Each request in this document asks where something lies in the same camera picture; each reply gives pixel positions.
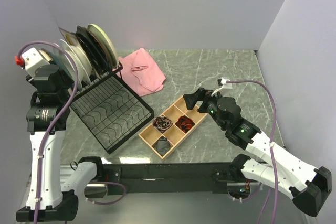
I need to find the grey rolled cloth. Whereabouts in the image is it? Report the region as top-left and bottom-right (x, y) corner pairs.
(154, 136), (173, 156)

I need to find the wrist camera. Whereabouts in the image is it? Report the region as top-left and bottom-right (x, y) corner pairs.
(15, 47), (49, 78)
(211, 78), (233, 96)

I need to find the brown rimmed dark plate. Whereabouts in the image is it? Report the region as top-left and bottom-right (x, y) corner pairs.
(84, 28), (110, 72)

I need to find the teal glazed plate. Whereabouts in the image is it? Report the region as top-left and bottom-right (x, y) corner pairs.
(51, 49), (75, 81)

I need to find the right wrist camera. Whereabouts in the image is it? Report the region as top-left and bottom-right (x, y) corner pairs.
(211, 78), (233, 96)

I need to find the square patterned glass plate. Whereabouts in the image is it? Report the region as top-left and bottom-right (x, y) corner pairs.
(58, 27), (81, 47)

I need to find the white round plate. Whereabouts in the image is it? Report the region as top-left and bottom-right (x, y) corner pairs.
(60, 39), (92, 85)

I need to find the white deep plate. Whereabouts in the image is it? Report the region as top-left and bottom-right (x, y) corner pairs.
(54, 41), (86, 86)

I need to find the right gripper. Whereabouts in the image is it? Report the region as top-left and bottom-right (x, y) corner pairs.
(183, 87), (227, 131)

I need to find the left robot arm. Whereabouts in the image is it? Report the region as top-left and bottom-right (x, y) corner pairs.
(16, 64), (105, 223)

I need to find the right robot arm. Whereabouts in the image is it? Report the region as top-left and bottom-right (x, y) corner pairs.
(183, 88), (332, 217)

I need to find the floral rolled tie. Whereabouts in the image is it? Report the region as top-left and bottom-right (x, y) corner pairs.
(152, 115), (172, 133)

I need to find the wooden compartment tray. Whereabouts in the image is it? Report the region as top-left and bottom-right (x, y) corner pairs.
(139, 97), (206, 160)

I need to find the black ribbed plate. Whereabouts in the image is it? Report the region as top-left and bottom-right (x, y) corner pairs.
(76, 26), (105, 75)

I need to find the pink and cream plate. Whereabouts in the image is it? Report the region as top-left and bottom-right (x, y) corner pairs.
(39, 49), (54, 63)

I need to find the pink folded cloth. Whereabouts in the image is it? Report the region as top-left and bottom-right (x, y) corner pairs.
(119, 48), (166, 97)

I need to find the pale green plate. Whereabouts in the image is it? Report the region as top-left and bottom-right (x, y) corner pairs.
(87, 24), (119, 69)

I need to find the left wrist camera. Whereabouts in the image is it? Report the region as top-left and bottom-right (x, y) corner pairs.
(15, 47), (49, 78)

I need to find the orange and black rolled tie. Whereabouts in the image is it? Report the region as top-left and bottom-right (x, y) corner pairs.
(175, 115), (195, 133)

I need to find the black wire dish rack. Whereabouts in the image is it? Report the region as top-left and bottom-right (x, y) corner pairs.
(70, 63), (154, 154)

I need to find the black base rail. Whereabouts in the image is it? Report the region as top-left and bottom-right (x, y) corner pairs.
(73, 155), (260, 201)

